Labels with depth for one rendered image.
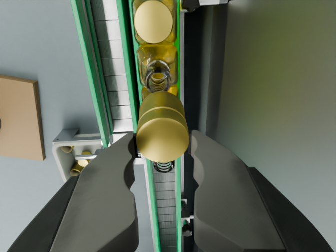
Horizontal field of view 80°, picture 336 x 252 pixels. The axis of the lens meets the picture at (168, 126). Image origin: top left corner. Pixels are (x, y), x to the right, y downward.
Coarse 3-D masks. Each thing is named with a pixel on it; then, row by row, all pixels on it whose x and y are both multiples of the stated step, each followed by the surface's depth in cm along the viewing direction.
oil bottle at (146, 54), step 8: (144, 48) 26; (152, 48) 26; (160, 48) 26; (168, 48) 26; (176, 48) 27; (144, 56) 26; (152, 56) 26; (160, 56) 26; (168, 56) 26; (176, 56) 27; (144, 64) 26; (168, 64) 26; (176, 64) 27; (144, 72) 26; (176, 72) 27; (176, 80) 28
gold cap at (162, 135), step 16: (160, 96) 15; (176, 96) 16; (144, 112) 13; (160, 112) 12; (176, 112) 13; (144, 128) 12; (160, 128) 12; (176, 128) 12; (144, 144) 12; (160, 144) 12; (176, 144) 13; (160, 160) 13
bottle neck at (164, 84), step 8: (152, 64) 24; (160, 64) 23; (152, 72) 21; (160, 72) 21; (168, 72) 22; (144, 80) 22; (152, 80) 25; (160, 80) 26; (168, 80) 22; (152, 88) 22; (160, 88) 23; (168, 88) 22
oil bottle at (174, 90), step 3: (171, 87) 30; (174, 87) 30; (177, 87) 31; (144, 90) 29; (147, 90) 29; (168, 90) 29; (171, 90) 29; (174, 90) 29; (177, 90) 30; (141, 93) 30; (144, 93) 29; (147, 93) 29; (150, 93) 29; (174, 93) 29; (177, 93) 29; (141, 96) 30; (144, 96) 29; (177, 96) 29
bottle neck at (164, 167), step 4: (156, 164) 27; (160, 164) 29; (164, 164) 29; (168, 164) 29; (172, 164) 27; (156, 168) 28; (160, 168) 28; (164, 168) 28; (168, 168) 28; (172, 168) 28; (160, 172) 28; (164, 172) 28
